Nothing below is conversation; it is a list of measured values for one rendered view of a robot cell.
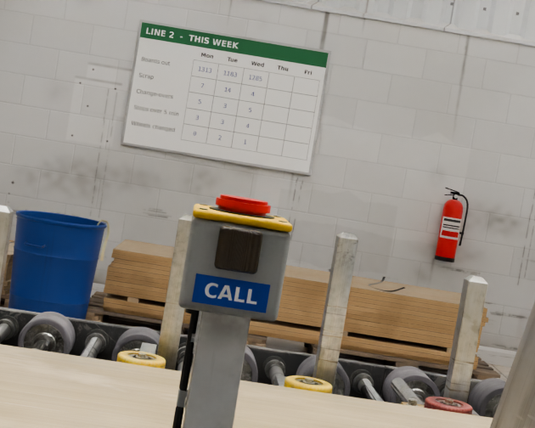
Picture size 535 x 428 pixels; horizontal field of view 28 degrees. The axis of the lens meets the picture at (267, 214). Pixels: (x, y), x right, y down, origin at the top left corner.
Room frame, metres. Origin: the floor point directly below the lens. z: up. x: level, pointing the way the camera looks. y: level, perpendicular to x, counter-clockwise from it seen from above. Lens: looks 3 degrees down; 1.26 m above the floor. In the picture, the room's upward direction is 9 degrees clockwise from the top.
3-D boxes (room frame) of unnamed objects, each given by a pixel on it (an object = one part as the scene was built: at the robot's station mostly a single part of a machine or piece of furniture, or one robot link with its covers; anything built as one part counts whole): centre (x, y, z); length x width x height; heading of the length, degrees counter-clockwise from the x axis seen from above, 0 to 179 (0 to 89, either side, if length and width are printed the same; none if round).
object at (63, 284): (6.45, 1.22, 0.36); 0.59 x 0.57 x 0.73; 1
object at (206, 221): (0.77, 0.02, 1.18); 0.07 x 0.07 x 0.08; 4
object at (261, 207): (0.77, 0.02, 1.22); 0.04 x 0.04 x 0.02
